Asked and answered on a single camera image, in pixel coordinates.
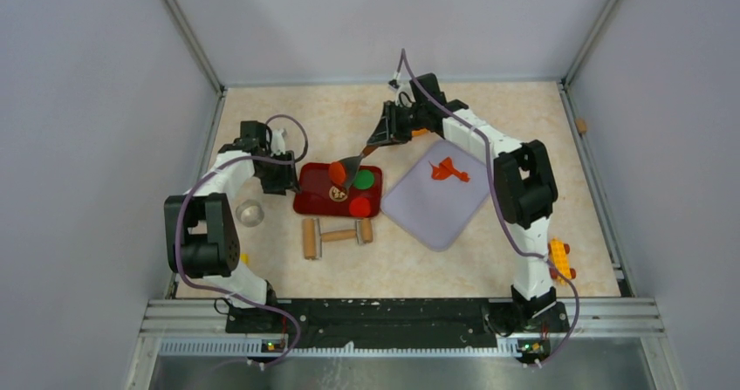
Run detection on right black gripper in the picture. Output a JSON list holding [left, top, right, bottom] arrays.
[[368, 102, 426, 149]]

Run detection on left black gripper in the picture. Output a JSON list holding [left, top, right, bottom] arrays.
[[256, 149, 300, 195]]

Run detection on metal scraper wooden handle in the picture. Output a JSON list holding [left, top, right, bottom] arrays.
[[333, 146, 379, 189]]

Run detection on orange-red dough lump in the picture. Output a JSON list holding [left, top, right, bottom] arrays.
[[429, 156, 470, 182]]

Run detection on orange round dough wrapper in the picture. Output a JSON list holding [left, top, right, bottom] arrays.
[[327, 161, 347, 186]]

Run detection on dark red lacquer tray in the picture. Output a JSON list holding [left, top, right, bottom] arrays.
[[292, 162, 383, 218]]

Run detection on wooden double-ended dough roller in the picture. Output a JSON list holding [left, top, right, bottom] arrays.
[[301, 218, 374, 260]]

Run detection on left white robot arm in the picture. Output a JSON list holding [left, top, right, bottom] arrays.
[[163, 120, 299, 332]]

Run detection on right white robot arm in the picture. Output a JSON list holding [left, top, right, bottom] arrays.
[[367, 73, 558, 331]]

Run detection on green dough disc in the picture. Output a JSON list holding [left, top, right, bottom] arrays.
[[353, 169, 375, 190]]

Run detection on red dough disc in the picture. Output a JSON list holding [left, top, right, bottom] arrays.
[[348, 197, 372, 218]]

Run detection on lavender plastic cutting board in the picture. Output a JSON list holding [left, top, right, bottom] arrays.
[[380, 140, 490, 251]]

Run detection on yellow toy car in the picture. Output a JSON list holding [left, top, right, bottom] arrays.
[[548, 238, 577, 285]]

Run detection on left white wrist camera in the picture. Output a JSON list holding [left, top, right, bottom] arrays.
[[271, 128, 287, 155]]

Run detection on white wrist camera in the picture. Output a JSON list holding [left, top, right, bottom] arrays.
[[387, 71, 415, 107], [271, 128, 287, 155]]

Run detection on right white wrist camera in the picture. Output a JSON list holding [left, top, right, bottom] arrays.
[[387, 71, 415, 107]]

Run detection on small tan wall knob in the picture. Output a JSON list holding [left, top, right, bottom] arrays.
[[574, 118, 587, 135]]

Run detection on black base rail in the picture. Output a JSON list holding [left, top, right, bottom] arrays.
[[214, 298, 570, 350]]

